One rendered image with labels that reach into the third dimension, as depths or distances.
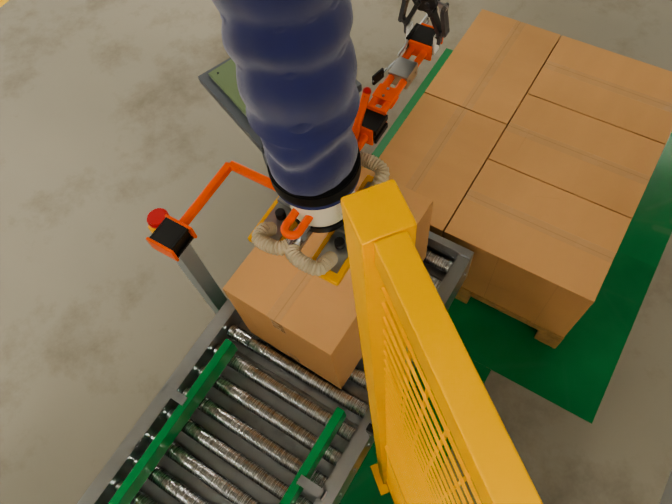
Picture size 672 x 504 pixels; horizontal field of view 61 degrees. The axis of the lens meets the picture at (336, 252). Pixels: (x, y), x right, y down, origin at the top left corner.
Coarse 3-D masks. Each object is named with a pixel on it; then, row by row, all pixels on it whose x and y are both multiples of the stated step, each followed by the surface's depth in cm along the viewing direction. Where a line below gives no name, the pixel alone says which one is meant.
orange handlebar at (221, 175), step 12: (408, 48) 167; (420, 60) 165; (384, 84) 161; (384, 96) 158; (396, 96) 159; (384, 108) 157; (360, 144) 152; (228, 168) 152; (240, 168) 152; (216, 180) 150; (264, 180) 149; (204, 192) 149; (192, 204) 148; (204, 204) 149; (192, 216) 147; (288, 216) 143; (288, 228) 143; (300, 228) 142
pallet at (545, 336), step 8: (464, 288) 252; (456, 296) 263; (464, 296) 258; (472, 296) 254; (480, 296) 250; (488, 304) 251; (496, 304) 250; (504, 312) 249; (512, 312) 245; (520, 320) 247; (528, 320) 245; (536, 328) 244; (544, 328) 241; (536, 336) 251; (544, 336) 246; (552, 336) 242; (560, 336) 239; (552, 344) 248
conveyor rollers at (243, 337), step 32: (256, 352) 206; (224, 384) 200; (320, 384) 197; (224, 416) 195; (320, 416) 192; (224, 448) 190; (256, 448) 191; (160, 480) 187; (224, 480) 186; (256, 480) 185; (320, 480) 183
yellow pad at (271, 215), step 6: (276, 198) 161; (276, 204) 159; (282, 204) 159; (270, 210) 159; (276, 210) 155; (282, 210) 155; (288, 210) 158; (264, 216) 158; (270, 216) 158; (276, 216) 155; (282, 216) 155; (276, 222) 156; (282, 222) 156; (294, 222) 157; (276, 234) 155
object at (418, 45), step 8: (424, 24) 169; (416, 32) 167; (424, 32) 167; (432, 32) 167; (416, 40) 166; (424, 40) 166; (432, 40) 166; (416, 48) 167; (424, 48) 165; (432, 48) 169
